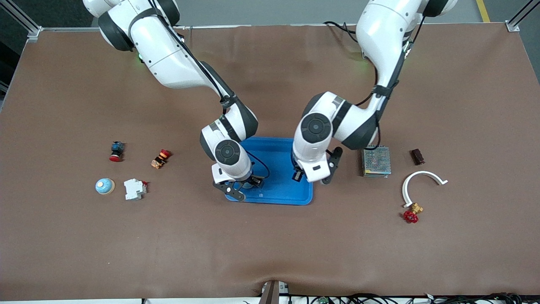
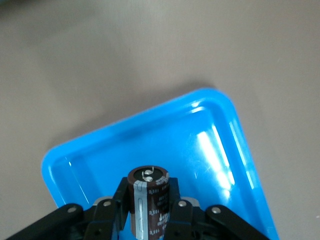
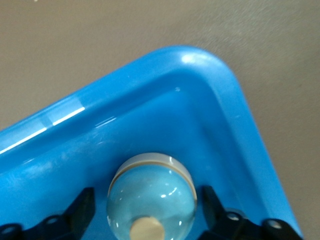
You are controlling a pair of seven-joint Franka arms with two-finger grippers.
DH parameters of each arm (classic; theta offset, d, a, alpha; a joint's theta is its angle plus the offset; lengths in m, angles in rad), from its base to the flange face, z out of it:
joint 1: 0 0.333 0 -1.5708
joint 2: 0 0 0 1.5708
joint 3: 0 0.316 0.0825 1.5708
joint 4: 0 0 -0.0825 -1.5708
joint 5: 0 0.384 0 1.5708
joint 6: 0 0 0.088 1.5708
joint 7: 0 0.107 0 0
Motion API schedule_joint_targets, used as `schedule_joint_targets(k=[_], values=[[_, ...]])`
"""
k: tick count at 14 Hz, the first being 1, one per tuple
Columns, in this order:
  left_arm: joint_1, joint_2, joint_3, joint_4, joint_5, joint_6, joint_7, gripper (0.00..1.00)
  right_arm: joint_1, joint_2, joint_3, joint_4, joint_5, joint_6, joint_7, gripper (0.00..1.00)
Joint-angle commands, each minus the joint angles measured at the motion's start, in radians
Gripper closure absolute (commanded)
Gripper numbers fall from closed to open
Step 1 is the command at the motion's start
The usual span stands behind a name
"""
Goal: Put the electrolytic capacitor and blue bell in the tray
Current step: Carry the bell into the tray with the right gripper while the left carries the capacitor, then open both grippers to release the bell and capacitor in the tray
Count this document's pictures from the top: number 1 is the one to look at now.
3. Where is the brass valve red handwheel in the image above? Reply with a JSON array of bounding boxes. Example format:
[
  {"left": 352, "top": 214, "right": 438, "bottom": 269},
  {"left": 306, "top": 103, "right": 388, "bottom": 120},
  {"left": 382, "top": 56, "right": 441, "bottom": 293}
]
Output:
[{"left": 402, "top": 202, "right": 424, "bottom": 224}]

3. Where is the white circuit breaker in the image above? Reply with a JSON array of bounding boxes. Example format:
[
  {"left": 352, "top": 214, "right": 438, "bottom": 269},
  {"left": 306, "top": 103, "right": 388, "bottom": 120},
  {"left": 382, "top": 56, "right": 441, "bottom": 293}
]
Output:
[{"left": 124, "top": 179, "right": 148, "bottom": 201}]

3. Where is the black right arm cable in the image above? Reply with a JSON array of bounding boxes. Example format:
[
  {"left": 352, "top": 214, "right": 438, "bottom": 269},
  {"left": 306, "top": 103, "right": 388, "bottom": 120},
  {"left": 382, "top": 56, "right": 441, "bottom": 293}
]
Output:
[{"left": 148, "top": 0, "right": 270, "bottom": 190}]

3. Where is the red emergency stop button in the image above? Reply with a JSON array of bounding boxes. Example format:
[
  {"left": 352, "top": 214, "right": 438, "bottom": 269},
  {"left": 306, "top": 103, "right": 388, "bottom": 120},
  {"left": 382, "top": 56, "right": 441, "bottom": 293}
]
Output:
[{"left": 109, "top": 141, "right": 126, "bottom": 163}]

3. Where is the black left base cable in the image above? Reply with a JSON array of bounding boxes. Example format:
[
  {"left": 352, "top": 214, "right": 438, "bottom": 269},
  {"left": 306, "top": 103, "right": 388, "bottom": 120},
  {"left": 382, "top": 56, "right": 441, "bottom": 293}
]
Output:
[{"left": 323, "top": 20, "right": 363, "bottom": 43}]

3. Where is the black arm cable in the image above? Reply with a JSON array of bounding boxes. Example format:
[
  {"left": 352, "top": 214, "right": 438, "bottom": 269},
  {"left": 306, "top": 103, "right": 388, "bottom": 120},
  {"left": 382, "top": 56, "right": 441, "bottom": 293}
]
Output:
[
  {"left": 327, "top": 13, "right": 427, "bottom": 169},
  {"left": 148, "top": 0, "right": 270, "bottom": 190}
]

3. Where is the brown table mat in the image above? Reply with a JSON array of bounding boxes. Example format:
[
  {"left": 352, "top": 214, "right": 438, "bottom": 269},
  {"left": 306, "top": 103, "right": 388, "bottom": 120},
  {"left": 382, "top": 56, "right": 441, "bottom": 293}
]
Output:
[{"left": 0, "top": 23, "right": 540, "bottom": 301}]

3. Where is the white curved plastic clamp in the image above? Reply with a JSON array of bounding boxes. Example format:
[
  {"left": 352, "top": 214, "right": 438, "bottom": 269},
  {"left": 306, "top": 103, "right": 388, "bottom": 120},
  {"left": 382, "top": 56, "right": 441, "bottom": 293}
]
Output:
[{"left": 402, "top": 171, "right": 448, "bottom": 208}]

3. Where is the orange red push switch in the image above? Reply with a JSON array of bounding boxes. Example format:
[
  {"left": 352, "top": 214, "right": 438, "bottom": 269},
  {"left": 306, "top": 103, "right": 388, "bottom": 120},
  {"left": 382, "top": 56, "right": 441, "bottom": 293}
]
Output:
[{"left": 151, "top": 149, "right": 172, "bottom": 169}]

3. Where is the metal mesh power supply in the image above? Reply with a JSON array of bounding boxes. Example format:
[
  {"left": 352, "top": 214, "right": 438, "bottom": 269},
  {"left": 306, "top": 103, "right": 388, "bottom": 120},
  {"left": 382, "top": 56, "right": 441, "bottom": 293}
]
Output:
[{"left": 361, "top": 144, "right": 392, "bottom": 178}]

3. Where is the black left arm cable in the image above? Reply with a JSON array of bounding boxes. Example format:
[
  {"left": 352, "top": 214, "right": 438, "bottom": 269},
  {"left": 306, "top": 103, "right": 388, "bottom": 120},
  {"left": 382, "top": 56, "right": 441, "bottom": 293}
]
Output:
[{"left": 327, "top": 13, "right": 427, "bottom": 169}]

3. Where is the grey metal bracket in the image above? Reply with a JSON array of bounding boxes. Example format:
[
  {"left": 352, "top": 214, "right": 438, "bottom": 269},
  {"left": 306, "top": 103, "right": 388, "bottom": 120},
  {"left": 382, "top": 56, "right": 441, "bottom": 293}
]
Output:
[{"left": 258, "top": 280, "right": 290, "bottom": 304}]

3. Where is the blue plastic tray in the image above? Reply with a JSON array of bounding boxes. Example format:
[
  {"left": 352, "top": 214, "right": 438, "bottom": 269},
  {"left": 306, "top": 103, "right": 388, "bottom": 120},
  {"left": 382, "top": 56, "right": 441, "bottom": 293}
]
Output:
[{"left": 224, "top": 136, "right": 314, "bottom": 206}]

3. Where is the aluminium frame corner post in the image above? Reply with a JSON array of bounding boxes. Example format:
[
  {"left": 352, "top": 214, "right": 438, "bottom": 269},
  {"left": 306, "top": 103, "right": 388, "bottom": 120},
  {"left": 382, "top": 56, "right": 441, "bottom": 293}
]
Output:
[
  {"left": 506, "top": 0, "right": 540, "bottom": 32},
  {"left": 0, "top": 0, "right": 43, "bottom": 43}
]

